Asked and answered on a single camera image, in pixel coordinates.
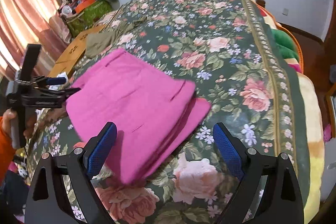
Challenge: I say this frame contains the pink pants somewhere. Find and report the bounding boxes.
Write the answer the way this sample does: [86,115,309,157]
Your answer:
[66,48,210,185]

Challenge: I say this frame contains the person's left hand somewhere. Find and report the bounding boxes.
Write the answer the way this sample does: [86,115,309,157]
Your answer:
[1,108,36,140]

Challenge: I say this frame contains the bamboo lap desk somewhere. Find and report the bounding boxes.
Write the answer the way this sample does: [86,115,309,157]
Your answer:
[49,25,105,78]

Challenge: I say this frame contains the olive green garment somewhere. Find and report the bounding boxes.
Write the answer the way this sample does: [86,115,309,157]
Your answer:
[84,16,147,59]

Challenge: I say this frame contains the green fabric storage box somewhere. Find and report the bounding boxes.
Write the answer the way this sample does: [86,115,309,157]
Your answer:
[66,0,112,38]

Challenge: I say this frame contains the colourful fleece blanket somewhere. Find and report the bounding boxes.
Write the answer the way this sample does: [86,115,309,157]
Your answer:
[257,5,325,223]

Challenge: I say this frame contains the orange box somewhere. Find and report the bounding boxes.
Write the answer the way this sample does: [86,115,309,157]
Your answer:
[75,0,96,14]

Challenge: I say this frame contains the pink striped curtain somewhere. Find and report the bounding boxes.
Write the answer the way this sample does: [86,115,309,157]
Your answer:
[1,0,71,80]

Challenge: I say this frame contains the floral green bed quilt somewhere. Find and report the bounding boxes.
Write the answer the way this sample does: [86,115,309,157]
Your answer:
[26,0,313,224]

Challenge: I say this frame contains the white wall socket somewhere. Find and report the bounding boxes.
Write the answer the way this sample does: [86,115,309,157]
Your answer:
[282,8,289,16]

